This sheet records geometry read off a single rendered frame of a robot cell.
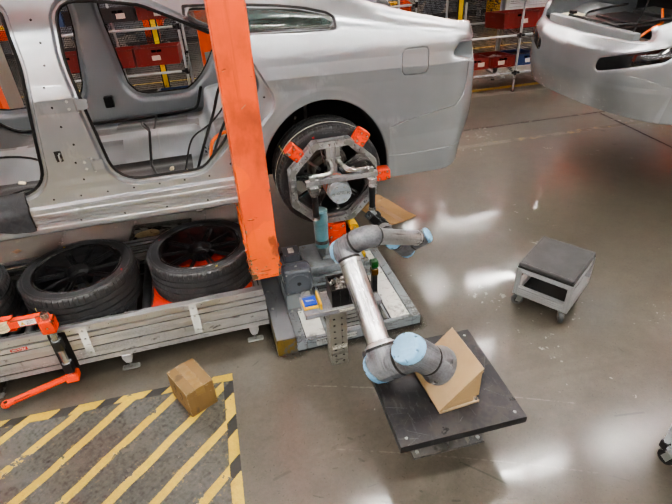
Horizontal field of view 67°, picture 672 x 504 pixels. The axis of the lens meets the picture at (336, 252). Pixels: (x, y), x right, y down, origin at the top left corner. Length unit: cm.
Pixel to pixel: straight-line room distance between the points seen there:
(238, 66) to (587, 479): 244
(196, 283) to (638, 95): 347
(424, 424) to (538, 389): 87
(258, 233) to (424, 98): 134
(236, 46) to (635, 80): 312
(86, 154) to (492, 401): 245
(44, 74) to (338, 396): 225
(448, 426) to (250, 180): 148
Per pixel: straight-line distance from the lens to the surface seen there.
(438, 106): 336
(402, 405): 250
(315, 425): 281
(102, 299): 322
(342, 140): 302
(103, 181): 319
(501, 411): 255
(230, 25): 238
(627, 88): 460
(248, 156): 254
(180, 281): 312
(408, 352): 231
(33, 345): 327
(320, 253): 357
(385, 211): 451
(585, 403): 311
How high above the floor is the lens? 223
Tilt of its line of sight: 34 degrees down
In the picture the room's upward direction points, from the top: 3 degrees counter-clockwise
